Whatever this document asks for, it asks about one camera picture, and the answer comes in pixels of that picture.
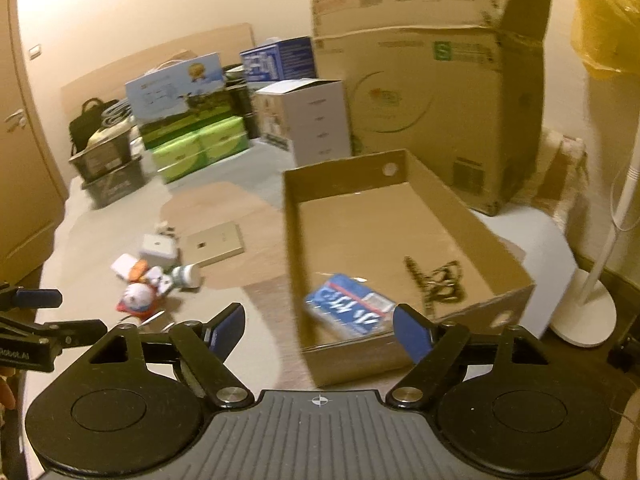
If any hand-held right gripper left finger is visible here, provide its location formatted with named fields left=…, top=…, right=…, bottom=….
left=87, top=302, right=253, bottom=408

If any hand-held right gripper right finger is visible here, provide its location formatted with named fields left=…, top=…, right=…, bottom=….
left=385, top=302, right=543, bottom=408

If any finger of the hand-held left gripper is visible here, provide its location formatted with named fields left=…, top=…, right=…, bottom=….
left=0, top=313, right=109, bottom=350
left=0, top=282, right=64, bottom=312

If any white bottle green cap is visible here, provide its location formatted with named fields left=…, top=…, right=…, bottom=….
left=169, top=264, right=202, bottom=292

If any blue snack packet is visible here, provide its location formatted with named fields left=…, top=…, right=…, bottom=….
left=304, top=273, right=397, bottom=342

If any shallow cardboard box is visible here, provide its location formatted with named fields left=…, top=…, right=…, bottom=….
left=283, top=149, right=537, bottom=388

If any small white charger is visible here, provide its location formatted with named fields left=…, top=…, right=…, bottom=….
left=110, top=254, right=137, bottom=277

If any flat beige box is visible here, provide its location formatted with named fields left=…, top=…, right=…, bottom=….
left=178, top=220, right=246, bottom=267

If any white travel adapter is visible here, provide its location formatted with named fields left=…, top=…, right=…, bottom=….
left=138, top=233, right=180, bottom=264

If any wooden door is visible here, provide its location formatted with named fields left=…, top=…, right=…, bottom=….
left=0, top=0, right=69, bottom=277

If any black instant meal tray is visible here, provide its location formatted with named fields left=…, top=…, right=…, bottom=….
left=81, top=154, right=149, bottom=210
left=68, top=125, right=135, bottom=182

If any green tissue pack bundle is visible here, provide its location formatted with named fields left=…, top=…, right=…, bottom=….
left=149, top=132, right=208, bottom=185
left=195, top=116, right=251, bottom=167

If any black laptop bag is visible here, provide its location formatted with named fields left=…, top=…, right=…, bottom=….
left=68, top=98, right=122, bottom=157

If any white appliance carton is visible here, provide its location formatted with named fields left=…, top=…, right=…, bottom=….
left=254, top=80, right=349, bottom=167

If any beige checked cloth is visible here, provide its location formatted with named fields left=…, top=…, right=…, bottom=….
left=510, top=126, right=587, bottom=222

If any large brown cardboard box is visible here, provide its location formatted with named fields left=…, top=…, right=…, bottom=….
left=309, top=0, right=554, bottom=217

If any wooden headboard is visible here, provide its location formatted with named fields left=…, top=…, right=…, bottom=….
left=60, top=22, right=257, bottom=113

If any dark green box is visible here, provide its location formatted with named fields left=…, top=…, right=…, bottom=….
left=222, top=63, right=262, bottom=139

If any light blue milk carton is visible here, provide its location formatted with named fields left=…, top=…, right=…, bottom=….
left=124, top=52, right=237, bottom=137

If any dark blue milk carton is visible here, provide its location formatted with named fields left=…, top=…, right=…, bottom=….
left=239, top=36, right=318, bottom=84

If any yellow plastic bag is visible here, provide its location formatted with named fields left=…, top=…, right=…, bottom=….
left=569, top=0, right=640, bottom=75

